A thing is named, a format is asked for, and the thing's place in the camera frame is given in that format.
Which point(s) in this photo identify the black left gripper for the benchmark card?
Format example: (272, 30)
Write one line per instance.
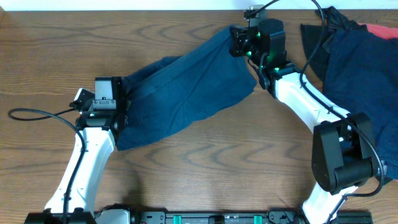
(123, 104)

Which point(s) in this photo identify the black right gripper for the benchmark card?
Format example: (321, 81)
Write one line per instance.
(239, 40)

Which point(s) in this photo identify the dark blue denim shorts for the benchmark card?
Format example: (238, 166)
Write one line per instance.
(170, 94)

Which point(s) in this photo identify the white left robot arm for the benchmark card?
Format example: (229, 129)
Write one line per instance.
(101, 120)

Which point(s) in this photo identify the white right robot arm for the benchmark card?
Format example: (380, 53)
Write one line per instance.
(343, 157)

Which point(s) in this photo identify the black cloth garment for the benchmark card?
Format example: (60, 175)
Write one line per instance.
(310, 37)

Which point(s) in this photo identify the dark navy garment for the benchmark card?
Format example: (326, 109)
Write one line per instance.
(361, 76)

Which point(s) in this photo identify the red cloth garment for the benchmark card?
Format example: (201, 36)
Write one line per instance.
(381, 31)

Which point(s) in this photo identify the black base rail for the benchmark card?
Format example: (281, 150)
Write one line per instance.
(217, 217)

